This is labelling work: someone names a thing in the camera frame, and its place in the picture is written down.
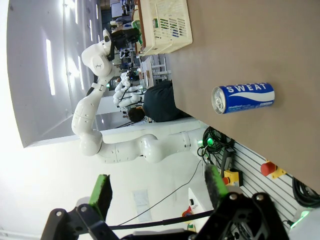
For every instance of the cream shopping basket brown rim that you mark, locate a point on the cream shopping basket brown rim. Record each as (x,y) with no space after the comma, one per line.
(170,42)

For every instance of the blue Pocari Sweat can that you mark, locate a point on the blue Pocari Sweat can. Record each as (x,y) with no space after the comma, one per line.
(250,98)

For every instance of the white paper sheet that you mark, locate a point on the white paper sheet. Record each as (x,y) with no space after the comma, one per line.
(142,205)

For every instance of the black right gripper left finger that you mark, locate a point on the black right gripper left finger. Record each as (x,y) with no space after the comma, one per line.
(75,225)

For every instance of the person in dark jacket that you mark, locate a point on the person in dark jacket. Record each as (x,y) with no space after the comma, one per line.
(160,102)

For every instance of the white background robot arms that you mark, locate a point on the white background robot arms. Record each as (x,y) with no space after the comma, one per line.
(127,97)

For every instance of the yellow box emergency stop button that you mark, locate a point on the yellow box emergency stop button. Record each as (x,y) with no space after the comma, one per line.
(233,176)

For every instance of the grey slotted aluminium base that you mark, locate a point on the grey slotted aluminium base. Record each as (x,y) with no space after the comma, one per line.
(255,185)

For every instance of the black camera boom pole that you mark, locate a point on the black camera boom pole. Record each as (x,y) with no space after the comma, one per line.
(162,222)

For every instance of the red emergency stop yellow plate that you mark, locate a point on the red emergency stop yellow plate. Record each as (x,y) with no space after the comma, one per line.
(268,168)

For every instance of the white control box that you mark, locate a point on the white control box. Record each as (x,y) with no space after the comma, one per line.
(197,200)

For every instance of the green Chilsung cider can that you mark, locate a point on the green Chilsung cider can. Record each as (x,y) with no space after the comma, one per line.
(136,25)

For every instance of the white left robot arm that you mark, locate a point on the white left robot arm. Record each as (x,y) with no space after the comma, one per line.
(120,150)

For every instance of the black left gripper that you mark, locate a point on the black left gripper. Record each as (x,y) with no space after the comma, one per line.
(120,37)

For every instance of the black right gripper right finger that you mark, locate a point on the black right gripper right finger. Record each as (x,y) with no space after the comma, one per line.
(250,222)

